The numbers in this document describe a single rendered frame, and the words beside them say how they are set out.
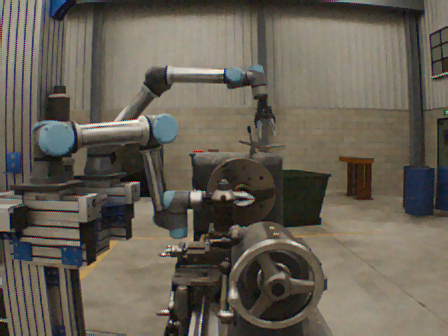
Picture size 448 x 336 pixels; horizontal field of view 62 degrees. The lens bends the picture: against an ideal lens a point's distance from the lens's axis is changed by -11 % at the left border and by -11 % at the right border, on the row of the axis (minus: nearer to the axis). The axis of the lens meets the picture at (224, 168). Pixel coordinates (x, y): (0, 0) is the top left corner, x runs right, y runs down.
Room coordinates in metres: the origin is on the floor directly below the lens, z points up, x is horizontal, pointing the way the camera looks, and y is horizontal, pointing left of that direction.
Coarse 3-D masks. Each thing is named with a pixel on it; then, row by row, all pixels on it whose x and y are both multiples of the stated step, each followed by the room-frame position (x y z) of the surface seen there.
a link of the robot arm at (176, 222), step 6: (168, 216) 1.68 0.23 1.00; (174, 216) 1.62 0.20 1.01; (180, 216) 1.62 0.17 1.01; (186, 216) 1.65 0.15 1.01; (162, 222) 1.70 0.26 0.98; (168, 222) 1.65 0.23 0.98; (174, 222) 1.62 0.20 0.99; (180, 222) 1.62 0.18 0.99; (186, 222) 1.64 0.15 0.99; (168, 228) 1.66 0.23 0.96; (174, 228) 1.62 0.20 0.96; (180, 228) 1.62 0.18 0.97; (186, 228) 1.64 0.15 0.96; (174, 234) 1.63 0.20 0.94; (180, 234) 1.62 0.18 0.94; (186, 234) 1.64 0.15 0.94
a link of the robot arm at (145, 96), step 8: (144, 88) 2.04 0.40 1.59; (152, 88) 2.03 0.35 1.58; (160, 88) 2.03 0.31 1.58; (168, 88) 2.11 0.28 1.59; (136, 96) 2.06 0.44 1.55; (144, 96) 2.05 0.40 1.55; (152, 96) 2.06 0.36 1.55; (128, 104) 2.07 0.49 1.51; (136, 104) 2.05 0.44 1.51; (144, 104) 2.06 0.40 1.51; (128, 112) 2.06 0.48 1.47; (136, 112) 2.06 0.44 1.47; (120, 120) 2.06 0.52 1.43
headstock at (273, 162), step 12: (204, 156) 2.05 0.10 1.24; (216, 156) 2.05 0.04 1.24; (228, 156) 2.05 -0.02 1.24; (240, 156) 2.05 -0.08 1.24; (252, 156) 2.05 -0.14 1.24; (264, 156) 2.05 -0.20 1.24; (276, 156) 2.05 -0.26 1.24; (204, 168) 2.03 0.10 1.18; (276, 168) 2.03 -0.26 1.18; (192, 180) 2.04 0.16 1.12; (204, 180) 2.03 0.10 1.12; (276, 180) 2.03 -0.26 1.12; (276, 192) 2.03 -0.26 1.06; (276, 204) 2.03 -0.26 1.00; (204, 216) 2.03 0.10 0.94; (276, 216) 2.03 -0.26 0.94; (204, 228) 2.03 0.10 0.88
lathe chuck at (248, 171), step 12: (216, 168) 1.89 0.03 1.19; (240, 168) 1.87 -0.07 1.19; (252, 168) 1.87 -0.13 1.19; (264, 168) 1.87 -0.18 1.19; (216, 180) 1.87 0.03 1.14; (228, 180) 1.87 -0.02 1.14; (240, 180) 1.87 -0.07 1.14; (252, 180) 1.87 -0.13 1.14; (264, 180) 1.87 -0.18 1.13; (252, 204) 1.87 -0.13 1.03; (264, 204) 1.87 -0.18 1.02; (240, 216) 1.87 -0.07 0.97; (252, 216) 1.87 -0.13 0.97; (264, 216) 1.87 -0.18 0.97
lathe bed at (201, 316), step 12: (204, 300) 1.09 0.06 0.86; (216, 300) 1.15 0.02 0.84; (204, 312) 1.01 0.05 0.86; (216, 312) 1.06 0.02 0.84; (312, 312) 0.98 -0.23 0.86; (192, 324) 0.98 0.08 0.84; (204, 324) 0.95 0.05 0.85; (216, 324) 0.98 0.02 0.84; (312, 324) 0.91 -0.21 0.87; (324, 324) 0.90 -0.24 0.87
